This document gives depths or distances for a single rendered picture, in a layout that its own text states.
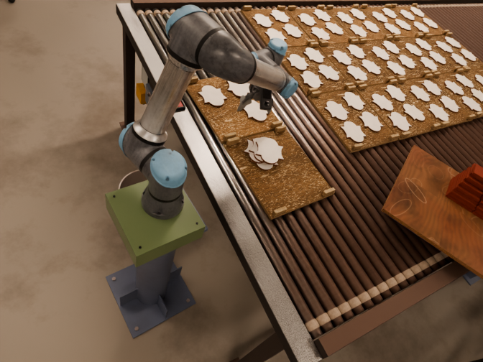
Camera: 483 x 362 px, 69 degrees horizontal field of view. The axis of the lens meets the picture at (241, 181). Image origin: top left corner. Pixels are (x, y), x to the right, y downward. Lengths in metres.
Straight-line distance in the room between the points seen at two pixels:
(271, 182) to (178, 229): 0.46
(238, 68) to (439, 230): 1.07
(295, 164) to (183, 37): 0.83
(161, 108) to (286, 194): 0.66
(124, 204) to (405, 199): 1.13
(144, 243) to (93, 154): 1.54
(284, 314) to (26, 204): 1.77
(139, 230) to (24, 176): 1.50
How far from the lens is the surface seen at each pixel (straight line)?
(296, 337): 1.28
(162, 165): 1.12
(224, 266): 2.30
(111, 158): 2.67
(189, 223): 1.29
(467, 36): 3.81
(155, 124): 1.14
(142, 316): 2.14
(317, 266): 1.41
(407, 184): 1.71
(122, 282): 2.20
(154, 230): 1.26
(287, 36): 2.44
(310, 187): 1.57
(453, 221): 1.74
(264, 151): 1.54
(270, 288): 1.30
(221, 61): 0.96
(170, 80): 1.07
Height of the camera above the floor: 2.07
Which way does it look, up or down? 51 degrees down
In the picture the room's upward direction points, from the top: 23 degrees clockwise
